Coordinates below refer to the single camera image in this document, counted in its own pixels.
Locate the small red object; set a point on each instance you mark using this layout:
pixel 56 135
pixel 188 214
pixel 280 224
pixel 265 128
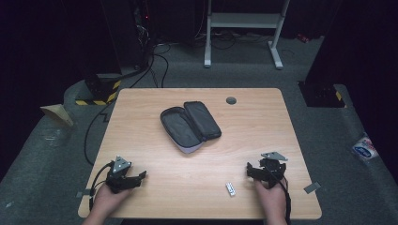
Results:
pixel 303 37

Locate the person's left hand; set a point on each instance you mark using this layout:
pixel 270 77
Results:
pixel 109 200

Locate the black yellow striped stand base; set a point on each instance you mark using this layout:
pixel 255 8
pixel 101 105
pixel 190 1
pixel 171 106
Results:
pixel 100 92

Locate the small white eraser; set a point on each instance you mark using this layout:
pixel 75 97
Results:
pixel 230 189

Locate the white blue plastic packet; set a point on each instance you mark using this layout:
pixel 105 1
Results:
pixel 364 148

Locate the black stand base yellow corner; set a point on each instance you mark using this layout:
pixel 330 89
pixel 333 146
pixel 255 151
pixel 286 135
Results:
pixel 322 95

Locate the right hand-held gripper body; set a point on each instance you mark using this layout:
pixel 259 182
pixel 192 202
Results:
pixel 271 170

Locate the tan cardboard piece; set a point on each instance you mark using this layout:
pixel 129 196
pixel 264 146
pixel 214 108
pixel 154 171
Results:
pixel 58 114

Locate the dark computer tower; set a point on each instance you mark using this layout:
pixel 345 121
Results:
pixel 128 31

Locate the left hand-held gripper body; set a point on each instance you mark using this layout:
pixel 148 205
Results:
pixel 118 178

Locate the person's right hand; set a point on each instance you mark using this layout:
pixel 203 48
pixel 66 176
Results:
pixel 272 200

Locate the grey tape strip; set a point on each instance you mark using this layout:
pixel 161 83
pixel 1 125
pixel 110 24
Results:
pixel 312 187
pixel 83 193

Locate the white metal stand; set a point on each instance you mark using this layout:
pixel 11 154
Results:
pixel 244 20

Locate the black pencil case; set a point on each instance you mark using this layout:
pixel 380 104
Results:
pixel 187 125

